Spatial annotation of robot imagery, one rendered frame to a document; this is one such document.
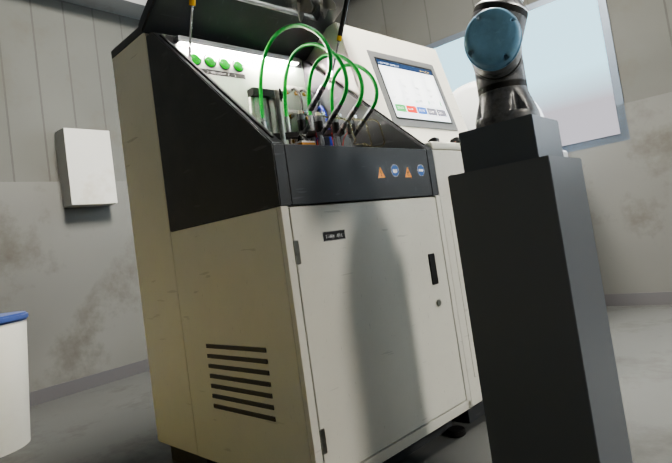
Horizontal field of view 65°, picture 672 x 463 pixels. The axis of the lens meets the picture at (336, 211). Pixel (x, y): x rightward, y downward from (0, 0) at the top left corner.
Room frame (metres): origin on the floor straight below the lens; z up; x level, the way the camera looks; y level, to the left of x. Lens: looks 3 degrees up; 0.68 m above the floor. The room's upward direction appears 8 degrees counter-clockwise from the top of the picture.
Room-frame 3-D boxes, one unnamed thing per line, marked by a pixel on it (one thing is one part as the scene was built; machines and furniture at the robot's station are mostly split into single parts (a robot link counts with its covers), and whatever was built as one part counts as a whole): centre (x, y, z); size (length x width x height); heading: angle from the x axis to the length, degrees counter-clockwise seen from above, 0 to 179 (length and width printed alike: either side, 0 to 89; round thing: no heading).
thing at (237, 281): (1.76, 0.09, 0.39); 0.70 x 0.58 x 0.79; 135
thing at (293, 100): (2.10, 0.09, 1.20); 0.13 x 0.03 x 0.31; 135
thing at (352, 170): (1.58, -0.10, 0.87); 0.62 x 0.04 x 0.16; 135
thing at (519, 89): (1.28, -0.44, 0.95); 0.15 x 0.15 x 0.10
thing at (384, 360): (1.56, -0.11, 0.44); 0.65 x 0.02 x 0.68; 135
